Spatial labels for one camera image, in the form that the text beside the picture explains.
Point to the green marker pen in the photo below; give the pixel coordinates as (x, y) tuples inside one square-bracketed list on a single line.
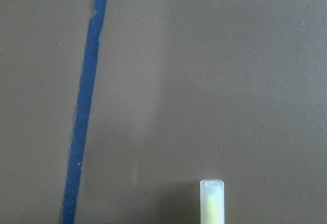
[(212, 202)]

